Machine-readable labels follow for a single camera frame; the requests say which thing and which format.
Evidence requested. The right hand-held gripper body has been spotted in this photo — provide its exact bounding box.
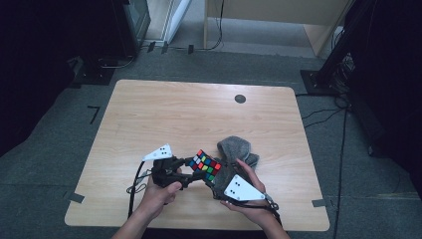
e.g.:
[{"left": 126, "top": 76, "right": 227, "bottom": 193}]
[{"left": 217, "top": 173, "right": 279, "bottom": 211}]

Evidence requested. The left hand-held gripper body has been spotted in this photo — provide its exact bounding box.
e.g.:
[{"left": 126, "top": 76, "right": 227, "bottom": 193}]
[{"left": 142, "top": 142, "right": 187, "bottom": 190}]

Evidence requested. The multicoloured puzzle cube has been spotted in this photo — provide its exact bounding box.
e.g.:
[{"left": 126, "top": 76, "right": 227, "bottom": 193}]
[{"left": 184, "top": 148, "right": 223, "bottom": 183}]

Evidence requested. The grey cloth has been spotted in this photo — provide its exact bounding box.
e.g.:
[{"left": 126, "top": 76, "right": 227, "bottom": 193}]
[{"left": 211, "top": 134, "right": 262, "bottom": 201}]

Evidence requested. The person's right hand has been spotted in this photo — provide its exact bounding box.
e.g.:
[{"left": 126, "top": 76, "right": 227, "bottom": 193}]
[{"left": 220, "top": 158, "right": 283, "bottom": 231}]

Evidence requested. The person's left hand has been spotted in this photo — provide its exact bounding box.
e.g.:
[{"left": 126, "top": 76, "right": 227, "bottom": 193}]
[{"left": 136, "top": 180, "right": 184, "bottom": 219}]

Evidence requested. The black tape corner mark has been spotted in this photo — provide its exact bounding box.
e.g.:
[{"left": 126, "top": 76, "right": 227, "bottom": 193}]
[{"left": 87, "top": 105, "right": 102, "bottom": 125}]

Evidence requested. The dark monitor cabinet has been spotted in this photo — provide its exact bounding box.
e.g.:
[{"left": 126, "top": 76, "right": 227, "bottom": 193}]
[{"left": 110, "top": 0, "right": 152, "bottom": 59}]

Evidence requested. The white panel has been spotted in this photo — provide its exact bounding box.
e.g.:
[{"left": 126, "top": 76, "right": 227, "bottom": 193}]
[{"left": 145, "top": 0, "right": 193, "bottom": 44}]

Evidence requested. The dark curtain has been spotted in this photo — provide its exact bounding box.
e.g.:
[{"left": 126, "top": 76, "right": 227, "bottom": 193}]
[
  {"left": 0, "top": 0, "right": 115, "bottom": 158},
  {"left": 347, "top": 0, "right": 422, "bottom": 190}
]

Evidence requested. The black metal stand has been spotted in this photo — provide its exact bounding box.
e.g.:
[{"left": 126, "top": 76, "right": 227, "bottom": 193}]
[{"left": 300, "top": 0, "right": 379, "bottom": 98}]

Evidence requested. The light wooden desk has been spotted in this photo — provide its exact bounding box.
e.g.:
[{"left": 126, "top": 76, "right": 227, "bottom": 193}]
[{"left": 202, "top": 0, "right": 353, "bottom": 58}]

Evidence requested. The black stand base plate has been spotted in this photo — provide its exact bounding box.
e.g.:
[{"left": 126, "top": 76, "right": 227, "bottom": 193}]
[{"left": 71, "top": 56, "right": 117, "bottom": 87}]

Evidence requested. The long black floor cable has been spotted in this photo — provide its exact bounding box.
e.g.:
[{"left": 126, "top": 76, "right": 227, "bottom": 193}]
[{"left": 332, "top": 108, "right": 348, "bottom": 239}]

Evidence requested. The hanging black cable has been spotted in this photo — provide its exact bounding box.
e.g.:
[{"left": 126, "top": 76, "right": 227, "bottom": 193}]
[{"left": 195, "top": 0, "right": 225, "bottom": 52}]

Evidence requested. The tangle of cables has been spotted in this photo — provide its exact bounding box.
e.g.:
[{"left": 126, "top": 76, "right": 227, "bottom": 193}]
[{"left": 331, "top": 53, "right": 357, "bottom": 111}]

